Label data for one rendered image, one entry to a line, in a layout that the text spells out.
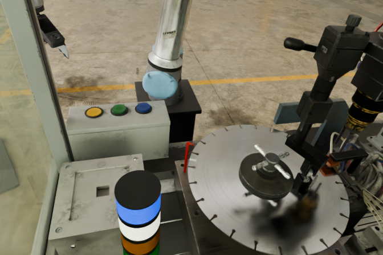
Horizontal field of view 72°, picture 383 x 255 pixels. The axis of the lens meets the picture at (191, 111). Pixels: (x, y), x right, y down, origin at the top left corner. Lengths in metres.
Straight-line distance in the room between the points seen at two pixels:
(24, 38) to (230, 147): 0.46
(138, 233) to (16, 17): 0.39
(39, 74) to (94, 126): 0.24
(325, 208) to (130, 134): 0.51
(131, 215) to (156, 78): 0.63
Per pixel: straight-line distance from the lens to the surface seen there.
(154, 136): 0.78
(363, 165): 0.80
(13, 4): 0.53
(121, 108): 0.79
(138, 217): 0.27
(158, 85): 0.87
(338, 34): 0.47
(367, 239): 0.72
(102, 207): 0.58
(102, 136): 0.77
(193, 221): 0.61
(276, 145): 0.67
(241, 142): 0.64
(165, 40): 0.82
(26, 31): 0.54
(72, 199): 0.61
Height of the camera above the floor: 1.38
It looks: 37 degrees down
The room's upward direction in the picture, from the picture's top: 6 degrees clockwise
